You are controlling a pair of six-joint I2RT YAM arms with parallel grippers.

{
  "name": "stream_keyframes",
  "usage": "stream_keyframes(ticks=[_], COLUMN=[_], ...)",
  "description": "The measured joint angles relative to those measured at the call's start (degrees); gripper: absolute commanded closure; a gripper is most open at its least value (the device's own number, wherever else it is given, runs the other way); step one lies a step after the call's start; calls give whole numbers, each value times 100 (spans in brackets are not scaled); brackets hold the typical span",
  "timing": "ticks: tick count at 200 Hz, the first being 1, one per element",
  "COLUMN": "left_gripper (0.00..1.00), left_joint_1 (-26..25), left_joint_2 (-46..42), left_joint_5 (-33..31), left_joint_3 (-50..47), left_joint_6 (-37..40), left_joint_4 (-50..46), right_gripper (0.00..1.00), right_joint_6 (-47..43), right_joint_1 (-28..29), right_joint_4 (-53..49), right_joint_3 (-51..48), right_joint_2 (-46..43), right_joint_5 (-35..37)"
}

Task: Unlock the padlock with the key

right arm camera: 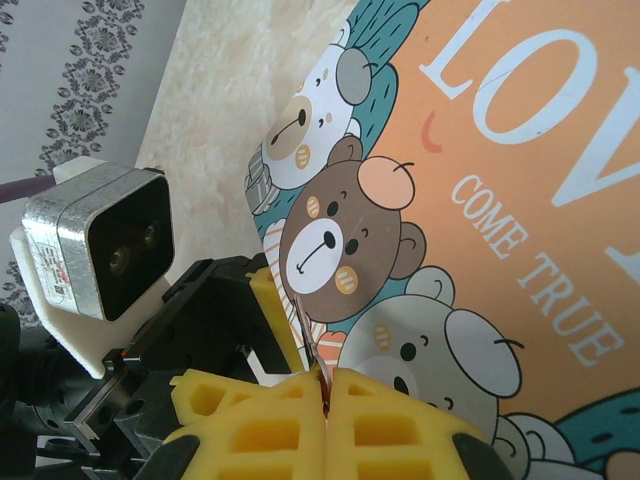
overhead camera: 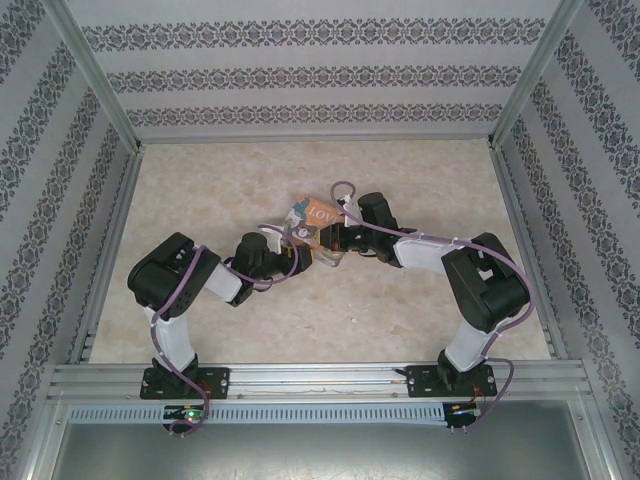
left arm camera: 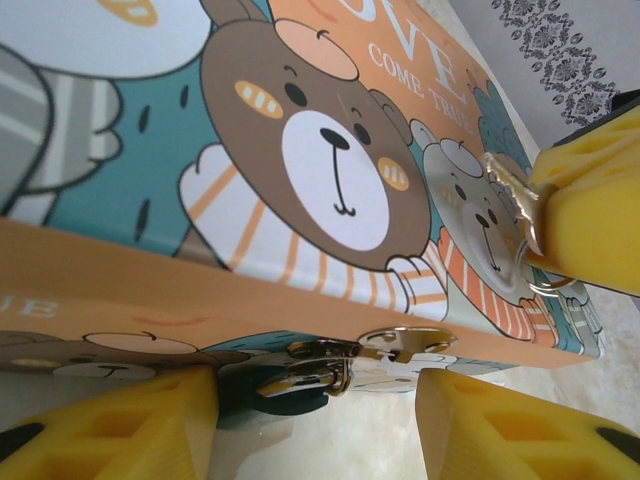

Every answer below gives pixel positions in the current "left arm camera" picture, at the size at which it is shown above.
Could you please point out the small metal key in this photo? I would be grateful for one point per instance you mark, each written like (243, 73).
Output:
(510, 195)

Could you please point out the silver box latch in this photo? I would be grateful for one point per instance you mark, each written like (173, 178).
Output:
(300, 385)

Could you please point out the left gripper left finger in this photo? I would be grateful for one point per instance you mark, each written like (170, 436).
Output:
(125, 430)

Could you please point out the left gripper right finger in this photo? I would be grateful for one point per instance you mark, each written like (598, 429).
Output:
(500, 430)

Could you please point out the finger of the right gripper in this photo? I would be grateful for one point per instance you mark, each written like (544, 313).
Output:
(590, 155)
(590, 235)

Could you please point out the bear print tin box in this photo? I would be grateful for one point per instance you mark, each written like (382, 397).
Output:
(325, 150)

